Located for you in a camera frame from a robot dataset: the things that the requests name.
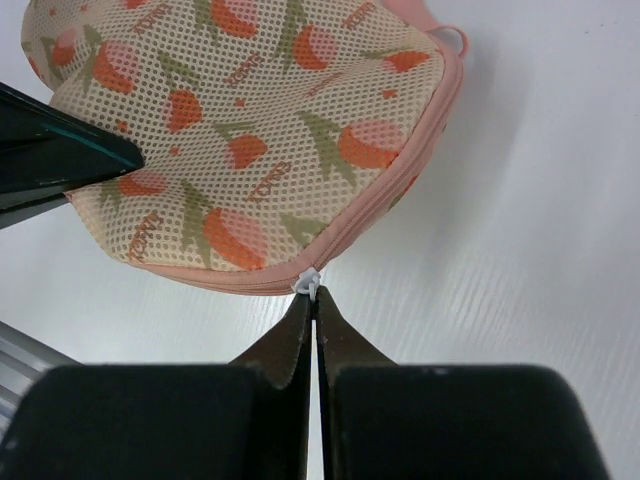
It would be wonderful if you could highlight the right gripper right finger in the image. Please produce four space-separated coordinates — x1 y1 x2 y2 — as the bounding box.
314 288 610 479

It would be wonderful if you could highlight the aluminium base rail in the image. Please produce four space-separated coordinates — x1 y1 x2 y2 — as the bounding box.
0 323 76 436

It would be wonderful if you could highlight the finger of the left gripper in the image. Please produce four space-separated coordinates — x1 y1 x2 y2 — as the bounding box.
1 84 144 228

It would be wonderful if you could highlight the white zipper pull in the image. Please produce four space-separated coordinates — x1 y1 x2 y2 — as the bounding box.
292 267 321 302

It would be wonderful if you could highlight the floral mesh laundry bag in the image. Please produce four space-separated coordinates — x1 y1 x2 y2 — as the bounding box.
21 0 469 295

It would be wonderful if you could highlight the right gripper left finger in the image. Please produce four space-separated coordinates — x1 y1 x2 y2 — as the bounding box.
1 295 311 479

